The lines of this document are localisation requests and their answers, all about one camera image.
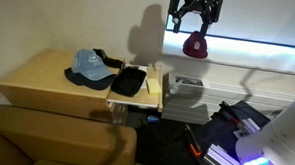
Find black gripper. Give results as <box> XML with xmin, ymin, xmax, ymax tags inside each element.
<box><xmin>167</xmin><ymin>0</ymin><xmax>224</xmax><ymax>39</ymax></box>

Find light blue baseball cap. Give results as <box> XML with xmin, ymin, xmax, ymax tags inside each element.
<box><xmin>69</xmin><ymin>48</ymin><xmax>118</xmax><ymax>83</ymax></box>

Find navy baseball cap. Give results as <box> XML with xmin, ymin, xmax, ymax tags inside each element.
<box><xmin>63</xmin><ymin>67</ymin><xmax>117</xmax><ymax>92</ymax></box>

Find maroon red cap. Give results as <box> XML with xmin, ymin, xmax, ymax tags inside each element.
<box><xmin>182</xmin><ymin>30</ymin><xmax>210</xmax><ymax>60</ymax></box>

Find light wooden cabinet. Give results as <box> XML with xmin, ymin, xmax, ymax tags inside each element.
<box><xmin>0</xmin><ymin>45</ymin><xmax>128</xmax><ymax>125</ymax></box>

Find small picture label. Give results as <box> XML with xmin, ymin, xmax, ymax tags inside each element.
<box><xmin>174</xmin><ymin>76</ymin><xmax>206</xmax><ymax>87</ymax></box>

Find white window sill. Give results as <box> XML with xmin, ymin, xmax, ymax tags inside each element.
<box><xmin>160</xmin><ymin>29</ymin><xmax>295</xmax><ymax>77</ymax></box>

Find yellow sponge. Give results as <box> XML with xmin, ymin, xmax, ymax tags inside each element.
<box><xmin>145</xmin><ymin>77</ymin><xmax>163</xmax><ymax>95</ymax></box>

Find white radiator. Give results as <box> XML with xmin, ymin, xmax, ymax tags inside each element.
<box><xmin>160</xmin><ymin>71</ymin><xmax>295</xmax><ymax>130</ymax></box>

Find black plastic tray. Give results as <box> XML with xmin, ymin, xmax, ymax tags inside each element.
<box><xmin>110</xmin><ymin>65</ymin><xmax>148</xmax><ymax>98</ymax></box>

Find black red screwdriver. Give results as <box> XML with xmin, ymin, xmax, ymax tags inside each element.
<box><xmin>217</xmin><ymin>101</ymin><xmax>251</xmax><ymax>135</ymax></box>

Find small blue item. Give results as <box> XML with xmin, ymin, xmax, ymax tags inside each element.
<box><xmin>147</xmin><ymin>115</ymin><xmax>161</xmax><ymax>124</ymax></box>

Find clear plastic box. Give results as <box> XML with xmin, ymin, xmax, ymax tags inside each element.
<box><xmin>106</xmin><ymin>101</ymin><xmax>130</xmax><ymax>127</ymax></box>

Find white blocks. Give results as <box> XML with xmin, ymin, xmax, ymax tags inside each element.
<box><xmin>232</xmin><ymin>116</ymin><xmax>262</xmax><ymax>142</ymax></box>

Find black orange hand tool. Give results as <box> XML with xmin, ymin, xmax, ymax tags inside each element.
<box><xmin>182</xmin><ymin>123</ymin><xmax>205</xmax><ymax>159</ymax></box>

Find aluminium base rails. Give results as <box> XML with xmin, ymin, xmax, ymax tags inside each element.
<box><xmin>202</xmin><ymin>143</ymin><xmax>245</xmax><ymax>165</ymax></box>

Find tan leather armchair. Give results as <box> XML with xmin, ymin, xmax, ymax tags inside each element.
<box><xmin>0</xmin><ymin>103</ymin><xmax>139</xmax><ymax>165</ymax></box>

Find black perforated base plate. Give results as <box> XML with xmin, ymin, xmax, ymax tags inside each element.
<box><xmin>193</xmin><ymin>98</ymin><xmax>273</xmax><ymax>165</ymax></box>

